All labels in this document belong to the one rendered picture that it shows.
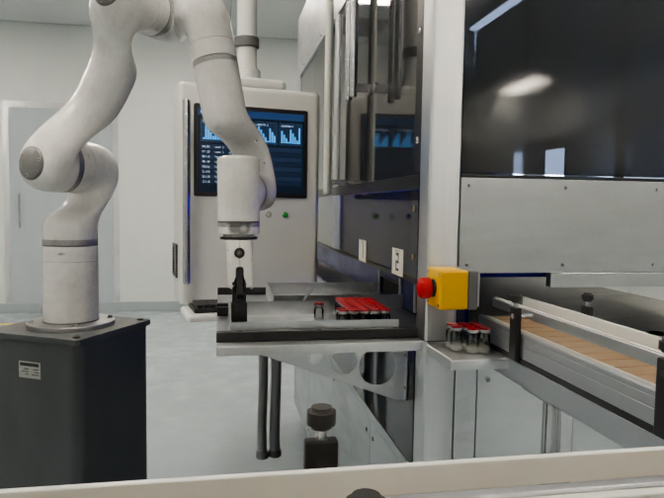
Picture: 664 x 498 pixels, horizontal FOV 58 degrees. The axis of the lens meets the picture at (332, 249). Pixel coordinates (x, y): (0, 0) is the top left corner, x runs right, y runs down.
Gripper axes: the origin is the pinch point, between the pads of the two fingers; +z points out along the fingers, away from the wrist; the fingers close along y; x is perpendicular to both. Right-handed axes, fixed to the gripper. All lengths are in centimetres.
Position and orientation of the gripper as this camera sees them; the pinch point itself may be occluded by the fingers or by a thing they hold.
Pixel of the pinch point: (238, 312)
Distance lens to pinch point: 125.1
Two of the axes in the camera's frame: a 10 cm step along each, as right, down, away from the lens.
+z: -0.1, 10.0, 0.7
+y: -1.8, -0.7, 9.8
